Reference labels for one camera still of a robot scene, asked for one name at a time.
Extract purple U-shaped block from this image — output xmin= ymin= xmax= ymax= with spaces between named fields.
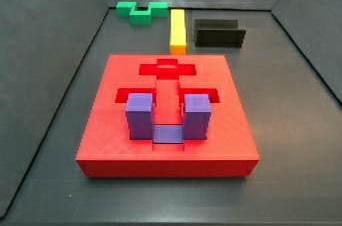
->
xmin=126 ymin=93 xmax=212 ymax=144

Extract black angled fixture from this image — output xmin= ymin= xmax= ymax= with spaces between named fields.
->
xmin=194 ymin=19 xmax=246 ymax=48

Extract yellow long bar block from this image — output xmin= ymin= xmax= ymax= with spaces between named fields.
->
xmin=170 ymin=9 xmax=187 ymax=55

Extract green stepped block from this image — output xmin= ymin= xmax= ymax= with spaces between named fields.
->
xmin=117 ymin=1 xmax=169 ymax=25

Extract red base block with slots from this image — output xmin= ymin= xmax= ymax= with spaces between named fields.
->
xmin=77 ymin=55 xmax=260 ymax=178

